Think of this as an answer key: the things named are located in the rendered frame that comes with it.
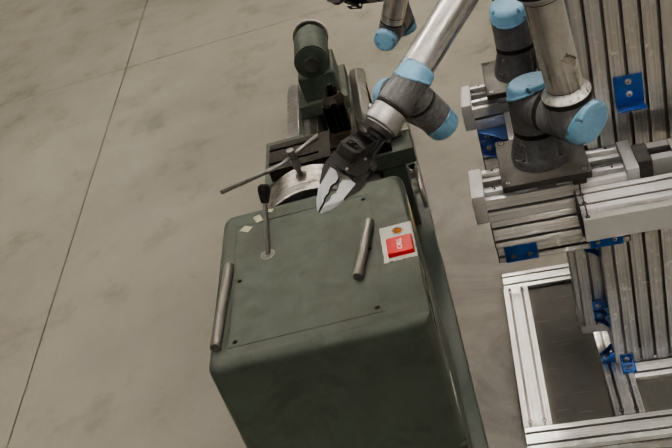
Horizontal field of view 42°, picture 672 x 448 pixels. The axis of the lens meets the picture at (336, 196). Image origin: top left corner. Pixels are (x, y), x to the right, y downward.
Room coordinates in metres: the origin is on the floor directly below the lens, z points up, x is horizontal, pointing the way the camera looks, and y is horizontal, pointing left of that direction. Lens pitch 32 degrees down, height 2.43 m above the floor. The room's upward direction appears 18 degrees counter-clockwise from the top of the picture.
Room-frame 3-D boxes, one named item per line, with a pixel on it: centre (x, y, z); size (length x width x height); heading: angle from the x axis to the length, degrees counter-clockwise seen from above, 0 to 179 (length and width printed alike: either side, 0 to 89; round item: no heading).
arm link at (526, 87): (1.88, -0.54, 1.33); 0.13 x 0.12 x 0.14; 23
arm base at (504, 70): (2.36, -0.66, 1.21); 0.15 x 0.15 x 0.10
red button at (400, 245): (1.57, -0.10, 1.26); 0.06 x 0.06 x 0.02; 83
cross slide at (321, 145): (2.67, -0.03, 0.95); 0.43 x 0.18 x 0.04; 83
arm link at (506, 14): (2.37, -0.66, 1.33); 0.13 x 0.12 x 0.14; 147
